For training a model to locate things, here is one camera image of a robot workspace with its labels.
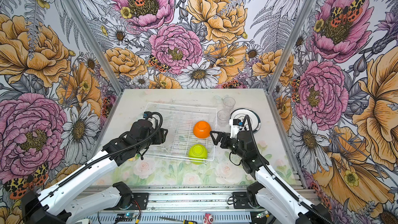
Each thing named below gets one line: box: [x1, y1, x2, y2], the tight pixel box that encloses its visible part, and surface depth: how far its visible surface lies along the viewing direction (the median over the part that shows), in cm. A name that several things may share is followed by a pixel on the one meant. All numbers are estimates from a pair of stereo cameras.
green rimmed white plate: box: [229, 107, 262, 135], surface depth 105 cm
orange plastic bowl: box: [192, 120, 212, 139], surface depth 96 cm
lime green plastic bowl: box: [188, 144, 208, 165], surface depth 84 cm
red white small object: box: [202, 213, 215, 224], surface depth 67 cm
